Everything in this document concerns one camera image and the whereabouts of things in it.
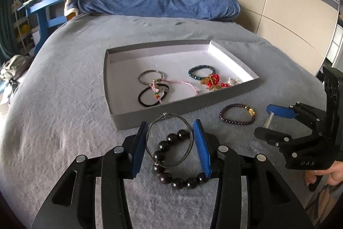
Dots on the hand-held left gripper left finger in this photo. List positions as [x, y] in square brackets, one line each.
[138, 151]

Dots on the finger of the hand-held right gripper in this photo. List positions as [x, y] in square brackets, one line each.
[280, 110]
[270, 136]

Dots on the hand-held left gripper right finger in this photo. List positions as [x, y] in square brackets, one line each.
[202, 148]

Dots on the white pearl hair clip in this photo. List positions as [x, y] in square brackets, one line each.
[268, 120]

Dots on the silver bangle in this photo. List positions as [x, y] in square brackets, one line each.
[142, 75]

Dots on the shallow grey cardboard box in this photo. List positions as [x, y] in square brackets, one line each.
[174, 62]

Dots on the person's right hand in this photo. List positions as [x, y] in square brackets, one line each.
[335, 174]

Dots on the beige wardrobe grey stripes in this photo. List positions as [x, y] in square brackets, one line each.
[281, 9]

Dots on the grey cloth pile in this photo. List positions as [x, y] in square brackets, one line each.
[13, 68]

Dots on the blue wooden desk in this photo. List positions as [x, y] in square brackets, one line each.
[43, 17]

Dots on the yellow object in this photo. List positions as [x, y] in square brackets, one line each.
[24, 28]

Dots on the white shelf rack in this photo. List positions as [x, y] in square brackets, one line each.
[21, 17]

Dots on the teal curtain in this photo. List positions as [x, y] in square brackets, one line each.
[5, 30]

